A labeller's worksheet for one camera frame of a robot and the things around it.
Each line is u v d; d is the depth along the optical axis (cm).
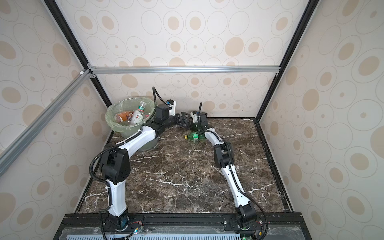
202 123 95
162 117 72
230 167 73
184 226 73
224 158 75
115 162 56
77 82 80
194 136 103
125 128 78
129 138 58
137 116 92
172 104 82
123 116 89
